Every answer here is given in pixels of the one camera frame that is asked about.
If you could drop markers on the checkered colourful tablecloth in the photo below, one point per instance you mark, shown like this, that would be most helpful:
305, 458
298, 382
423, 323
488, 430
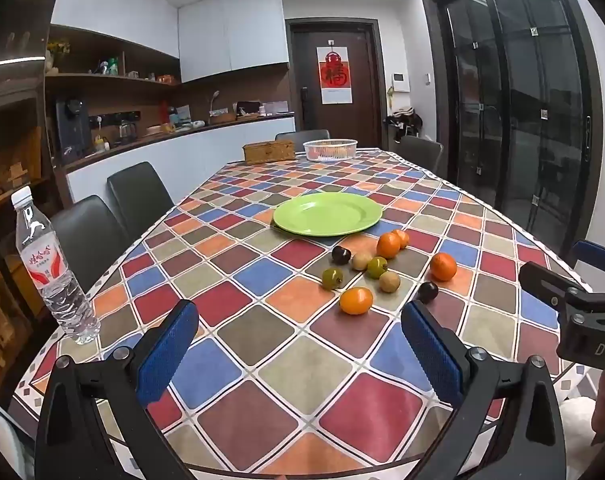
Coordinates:
282, 335

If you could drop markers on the grey dining chair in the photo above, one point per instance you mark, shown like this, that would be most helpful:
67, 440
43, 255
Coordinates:
87, 240
421, 152
302, 136
137, 195

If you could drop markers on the white intercom panel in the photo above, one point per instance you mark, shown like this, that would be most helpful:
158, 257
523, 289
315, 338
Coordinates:
400, 82

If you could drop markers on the black counter bag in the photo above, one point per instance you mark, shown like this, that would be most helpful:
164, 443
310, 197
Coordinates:
248, 108

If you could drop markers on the green plate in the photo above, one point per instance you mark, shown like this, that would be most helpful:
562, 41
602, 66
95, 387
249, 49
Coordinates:
327, 212

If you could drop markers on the brown display cabinet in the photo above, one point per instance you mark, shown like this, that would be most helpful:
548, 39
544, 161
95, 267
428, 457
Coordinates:
12, 125

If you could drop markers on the black water dispenser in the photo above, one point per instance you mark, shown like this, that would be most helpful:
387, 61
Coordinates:
73, 130

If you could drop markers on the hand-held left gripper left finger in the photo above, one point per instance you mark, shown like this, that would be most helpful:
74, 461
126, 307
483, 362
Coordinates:
167, 355

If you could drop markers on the black glass sliding door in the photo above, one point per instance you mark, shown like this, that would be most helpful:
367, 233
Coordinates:
522, 110

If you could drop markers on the black wall power strip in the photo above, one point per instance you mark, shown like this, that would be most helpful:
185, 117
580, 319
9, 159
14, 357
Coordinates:
115, 117

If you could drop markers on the yellow flowers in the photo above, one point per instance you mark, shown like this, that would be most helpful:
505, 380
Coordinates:
58, 50

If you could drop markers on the dark purple plum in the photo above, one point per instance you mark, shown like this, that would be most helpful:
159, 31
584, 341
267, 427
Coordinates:
427, 291
341, 254

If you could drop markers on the orange mandarin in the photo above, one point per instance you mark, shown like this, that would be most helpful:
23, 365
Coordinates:
443, 266
403, 238
388, 245

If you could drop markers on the white counter cabinet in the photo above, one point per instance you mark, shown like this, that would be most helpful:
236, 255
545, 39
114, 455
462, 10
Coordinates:
192, 155

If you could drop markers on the dark brown door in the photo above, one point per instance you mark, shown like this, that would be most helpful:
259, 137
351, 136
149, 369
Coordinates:
362, 85

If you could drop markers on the red and white wall calendar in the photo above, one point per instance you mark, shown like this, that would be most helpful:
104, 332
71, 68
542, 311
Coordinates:
334, 77

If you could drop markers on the wicker box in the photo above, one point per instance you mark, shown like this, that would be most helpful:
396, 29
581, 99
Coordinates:
268, 152

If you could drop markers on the white plastic basket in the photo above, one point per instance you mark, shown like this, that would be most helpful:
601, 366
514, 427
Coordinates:
330, 155

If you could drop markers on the glass kettle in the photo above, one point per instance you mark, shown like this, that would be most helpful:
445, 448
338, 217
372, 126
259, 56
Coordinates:
127, 132

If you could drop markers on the wooden wall shelf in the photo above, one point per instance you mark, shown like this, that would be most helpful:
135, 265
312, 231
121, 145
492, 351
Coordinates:
112, 80

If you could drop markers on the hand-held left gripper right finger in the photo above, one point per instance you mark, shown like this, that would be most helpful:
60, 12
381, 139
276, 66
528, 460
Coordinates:
432, 355

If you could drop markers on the clear plastic water bottle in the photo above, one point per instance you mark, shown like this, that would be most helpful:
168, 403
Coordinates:
47, 270

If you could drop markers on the small brown kiwi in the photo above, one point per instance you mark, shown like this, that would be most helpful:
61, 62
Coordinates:
389, 281
361, 261

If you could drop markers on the green plum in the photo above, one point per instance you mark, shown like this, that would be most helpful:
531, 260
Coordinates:
332, 277
377, 267

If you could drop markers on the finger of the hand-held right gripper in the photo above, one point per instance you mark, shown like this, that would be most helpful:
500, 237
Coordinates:
600, 259
542, 280

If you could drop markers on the white desk lamp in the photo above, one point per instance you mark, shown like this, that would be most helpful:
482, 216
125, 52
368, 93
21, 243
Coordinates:
215, 102

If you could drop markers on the yellow-orange mandarin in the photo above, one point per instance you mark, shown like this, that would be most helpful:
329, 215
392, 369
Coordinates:
356, 300

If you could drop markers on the dark bag with clothes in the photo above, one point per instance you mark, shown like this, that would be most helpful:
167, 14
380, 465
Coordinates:
405, 121

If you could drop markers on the white upper cabinets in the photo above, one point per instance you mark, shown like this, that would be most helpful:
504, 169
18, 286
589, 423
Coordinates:
232, 30

